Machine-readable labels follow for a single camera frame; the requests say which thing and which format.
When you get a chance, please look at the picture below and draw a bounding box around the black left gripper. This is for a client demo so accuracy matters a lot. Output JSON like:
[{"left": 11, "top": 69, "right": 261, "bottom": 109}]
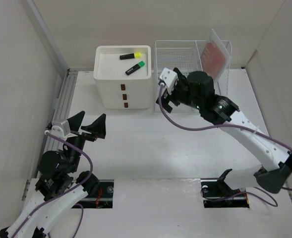
[{"left": 64, "top": 110, "right": 106, "bottom": 172}]

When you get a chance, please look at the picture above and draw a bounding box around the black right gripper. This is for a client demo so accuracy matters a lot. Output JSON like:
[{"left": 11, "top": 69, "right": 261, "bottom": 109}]
[{"left": 156, "top": 74, "right": 203, "bottom": 113}]

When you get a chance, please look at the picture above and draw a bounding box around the green cap black highlighter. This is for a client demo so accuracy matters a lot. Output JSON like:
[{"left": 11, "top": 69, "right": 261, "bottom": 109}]
[{"left": 125, "top": 61, "right": 145, "bottom": 75}]

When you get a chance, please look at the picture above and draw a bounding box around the white three-drawer storage box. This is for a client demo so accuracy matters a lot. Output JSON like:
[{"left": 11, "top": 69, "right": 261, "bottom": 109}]
[{"left": 93, "top": 45, "right": 153, "bottom": 110}]

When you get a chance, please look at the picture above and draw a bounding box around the yellow cap black highlighter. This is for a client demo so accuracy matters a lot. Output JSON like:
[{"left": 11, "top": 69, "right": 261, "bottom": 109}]
[{"left": 119, "top": 52, "right": 141, "bottom": 60}]

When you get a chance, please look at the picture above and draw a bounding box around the red booklet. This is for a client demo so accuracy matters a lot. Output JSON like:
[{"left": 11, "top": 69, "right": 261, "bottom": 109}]
[{"left": 200, "top": 29, "right": 232, "bottom": 82}]

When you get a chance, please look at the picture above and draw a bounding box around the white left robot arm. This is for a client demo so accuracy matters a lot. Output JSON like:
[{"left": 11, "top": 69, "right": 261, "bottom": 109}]
[{"left": 0, "top": 111, "right": 106, "bottom": 238}]

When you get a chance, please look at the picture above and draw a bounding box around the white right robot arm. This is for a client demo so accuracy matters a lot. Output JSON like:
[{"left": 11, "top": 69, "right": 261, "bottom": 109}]
[{"left": 156, "top": 67, "right": 292, "bottom": 195}]

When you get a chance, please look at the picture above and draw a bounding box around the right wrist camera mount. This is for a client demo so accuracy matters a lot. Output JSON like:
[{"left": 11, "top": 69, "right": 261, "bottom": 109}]
[{"left": 159, "top": 67, "right": 178, "bottom": 95}]

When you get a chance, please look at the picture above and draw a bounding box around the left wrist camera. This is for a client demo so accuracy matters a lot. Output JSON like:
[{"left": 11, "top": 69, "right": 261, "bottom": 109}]
[{"left": 45, "top": 119, "right": 76, "bottom": 140}]

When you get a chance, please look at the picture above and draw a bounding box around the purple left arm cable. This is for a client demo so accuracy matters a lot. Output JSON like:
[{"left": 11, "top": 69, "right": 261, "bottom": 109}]
[{"left": 11, "top": 130, "right": 94, "bottom": 238}]

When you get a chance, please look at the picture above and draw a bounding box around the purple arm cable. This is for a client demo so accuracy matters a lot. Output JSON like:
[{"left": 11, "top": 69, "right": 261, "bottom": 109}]
[
  {"left": 159, "top": 81, "right": 292, "bottom": 208},
  {"left": 11, "top": 130, "right": 94, "bottom": 238}
]

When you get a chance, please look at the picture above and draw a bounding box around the aluminium frame rail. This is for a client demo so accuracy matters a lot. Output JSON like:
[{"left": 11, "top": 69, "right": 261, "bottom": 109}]
[{"left": 24, "top": 0, "right": 77, "bottom": 179}]

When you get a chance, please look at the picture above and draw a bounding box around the white wire mesh organizer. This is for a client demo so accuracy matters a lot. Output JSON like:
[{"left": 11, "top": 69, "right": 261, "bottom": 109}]
[{"left": 153, "top": 40, "right": 231, "bottom": 115}]

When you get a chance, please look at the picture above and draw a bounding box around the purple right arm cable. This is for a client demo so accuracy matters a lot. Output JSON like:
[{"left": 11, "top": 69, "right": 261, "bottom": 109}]
[{"left": 159, "top": 81, "right": 292, "bottom": 208}]

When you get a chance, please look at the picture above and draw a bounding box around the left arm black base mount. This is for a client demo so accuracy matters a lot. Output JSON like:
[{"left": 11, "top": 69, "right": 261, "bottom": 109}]
[{"left": 79, "top": 180, "right": 114, "bottom": 209}]

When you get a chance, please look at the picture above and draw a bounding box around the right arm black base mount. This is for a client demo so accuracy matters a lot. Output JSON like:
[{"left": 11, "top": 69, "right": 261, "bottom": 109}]
[{"left": 200, "top": 169, "right": 249, "bottom": 208}]

